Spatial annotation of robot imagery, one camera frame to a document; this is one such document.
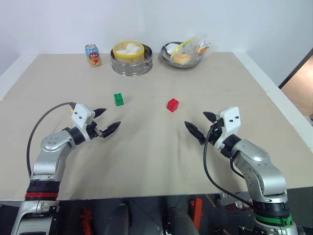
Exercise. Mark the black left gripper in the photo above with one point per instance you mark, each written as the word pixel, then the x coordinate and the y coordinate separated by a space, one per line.
pixel 94 131

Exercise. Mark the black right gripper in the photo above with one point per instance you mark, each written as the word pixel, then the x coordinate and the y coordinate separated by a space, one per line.
pixel 215 132

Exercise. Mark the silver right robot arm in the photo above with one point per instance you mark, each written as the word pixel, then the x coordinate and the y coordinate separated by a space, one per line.
pixel 259 169

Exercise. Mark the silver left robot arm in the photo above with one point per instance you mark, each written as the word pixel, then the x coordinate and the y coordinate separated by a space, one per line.
pixel 49 147

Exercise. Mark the green toy brick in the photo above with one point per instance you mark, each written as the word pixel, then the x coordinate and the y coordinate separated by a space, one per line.
pixel 119 100

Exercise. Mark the red toy brick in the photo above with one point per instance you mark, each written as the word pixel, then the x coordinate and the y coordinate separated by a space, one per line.
pixel 172 105

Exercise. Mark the beige table cloth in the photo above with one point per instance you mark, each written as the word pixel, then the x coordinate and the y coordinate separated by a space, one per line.
pixel 151 151

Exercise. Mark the round steel steamer pot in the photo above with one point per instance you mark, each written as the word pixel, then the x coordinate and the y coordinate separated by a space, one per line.
pixel 133 67

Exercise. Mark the blue orange drink can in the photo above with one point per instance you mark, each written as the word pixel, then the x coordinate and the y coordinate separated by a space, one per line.
pixel 93 55

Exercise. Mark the yellow bamboo steamer basket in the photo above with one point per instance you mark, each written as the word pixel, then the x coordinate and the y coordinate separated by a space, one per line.
pixel 128 58

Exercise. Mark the golden round bread roll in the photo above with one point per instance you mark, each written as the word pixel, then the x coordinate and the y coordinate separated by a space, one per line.
pixel 182 58

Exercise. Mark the white steamed bun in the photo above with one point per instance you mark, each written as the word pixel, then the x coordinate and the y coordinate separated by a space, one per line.
pixel 121 52
pixel 131 47
pixel 136 51

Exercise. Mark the round steel bowl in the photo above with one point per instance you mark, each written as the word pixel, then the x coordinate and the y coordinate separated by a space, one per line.
pixel 168 60

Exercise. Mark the wrapped orange bread piece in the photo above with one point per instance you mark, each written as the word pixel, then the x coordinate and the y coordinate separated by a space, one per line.
pixel 202 50

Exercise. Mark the clear plastic zip bag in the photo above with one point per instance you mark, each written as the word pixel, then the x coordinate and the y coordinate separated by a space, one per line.
pixel 195 42

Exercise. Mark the orange ribbed part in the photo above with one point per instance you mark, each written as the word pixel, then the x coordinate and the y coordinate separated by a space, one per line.
pixel 85 221

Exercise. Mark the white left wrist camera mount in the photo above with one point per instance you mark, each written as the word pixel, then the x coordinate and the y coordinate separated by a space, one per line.
pixel 82 113

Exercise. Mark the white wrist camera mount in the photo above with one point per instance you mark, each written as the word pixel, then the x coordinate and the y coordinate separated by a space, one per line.
pixel 82 113
pixel 232 120

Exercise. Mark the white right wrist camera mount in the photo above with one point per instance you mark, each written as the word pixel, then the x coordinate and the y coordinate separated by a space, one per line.
pixel 232 120

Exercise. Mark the orange metal bracket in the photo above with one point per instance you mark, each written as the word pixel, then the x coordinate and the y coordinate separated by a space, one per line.
pixel 197 209

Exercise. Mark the brown board black frame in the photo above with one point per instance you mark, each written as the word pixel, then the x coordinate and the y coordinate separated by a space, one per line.
pixel 300 80

